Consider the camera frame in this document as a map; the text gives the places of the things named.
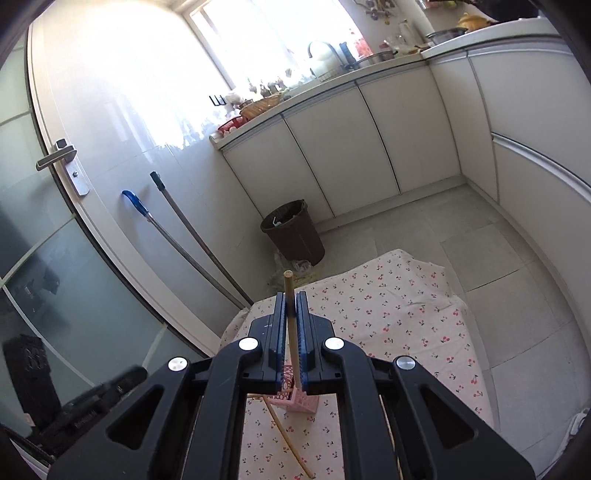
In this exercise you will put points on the clear plastic bag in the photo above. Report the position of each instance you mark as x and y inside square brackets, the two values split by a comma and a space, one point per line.
[300, 273]

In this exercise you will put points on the white kitchen cabinets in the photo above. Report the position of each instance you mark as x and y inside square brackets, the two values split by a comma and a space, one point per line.
[415, 138]

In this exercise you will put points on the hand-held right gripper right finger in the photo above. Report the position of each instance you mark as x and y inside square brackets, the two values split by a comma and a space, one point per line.
[302, 341]

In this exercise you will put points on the pink plastic utensil holder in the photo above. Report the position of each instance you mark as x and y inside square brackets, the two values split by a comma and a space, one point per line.
[300, 404]

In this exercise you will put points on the cherry print tablecloth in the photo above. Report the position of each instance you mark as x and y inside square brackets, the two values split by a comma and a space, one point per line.
[392, 323]

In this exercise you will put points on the brown plastic trash bin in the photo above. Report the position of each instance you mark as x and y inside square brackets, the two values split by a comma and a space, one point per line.
[295, 240]

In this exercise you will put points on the white electric kettle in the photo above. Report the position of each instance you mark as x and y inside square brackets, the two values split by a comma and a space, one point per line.
[407, 36]

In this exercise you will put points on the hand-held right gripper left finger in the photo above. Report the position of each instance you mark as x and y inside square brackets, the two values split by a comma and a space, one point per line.
[278, 332]

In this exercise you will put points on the frosted glass sliding door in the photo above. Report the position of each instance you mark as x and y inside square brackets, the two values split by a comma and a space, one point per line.
[46, 277]

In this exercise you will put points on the kitchen window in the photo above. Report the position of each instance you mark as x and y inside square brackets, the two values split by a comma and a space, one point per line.
[277, 41]

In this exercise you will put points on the dark knife block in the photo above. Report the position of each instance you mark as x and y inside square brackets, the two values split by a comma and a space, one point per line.
[347, 55]

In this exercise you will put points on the red plastic basket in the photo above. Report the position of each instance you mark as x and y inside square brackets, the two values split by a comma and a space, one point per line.
[231, 124]

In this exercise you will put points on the steel basin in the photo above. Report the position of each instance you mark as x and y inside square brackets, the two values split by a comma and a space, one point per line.
[375, 57]

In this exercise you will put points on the yellow clay pot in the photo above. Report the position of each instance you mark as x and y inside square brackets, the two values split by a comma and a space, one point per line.
[470, 22]

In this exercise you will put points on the red printed container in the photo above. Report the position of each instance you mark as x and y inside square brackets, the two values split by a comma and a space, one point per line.
[363, 46]

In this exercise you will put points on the water heater pipes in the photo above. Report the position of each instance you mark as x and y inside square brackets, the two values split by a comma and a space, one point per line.
[378, 10]

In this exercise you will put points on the wooden chopstick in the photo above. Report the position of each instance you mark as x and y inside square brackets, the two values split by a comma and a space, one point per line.
[287, 284]
[288, 438]

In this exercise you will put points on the steel pot with lid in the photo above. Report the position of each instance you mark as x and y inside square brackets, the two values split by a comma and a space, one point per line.
[447, 36]

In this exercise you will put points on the woven basket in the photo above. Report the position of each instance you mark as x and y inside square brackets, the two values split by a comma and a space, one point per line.
[261, 107]

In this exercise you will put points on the black wok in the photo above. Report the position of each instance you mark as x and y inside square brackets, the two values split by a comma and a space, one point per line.
[503, 10]

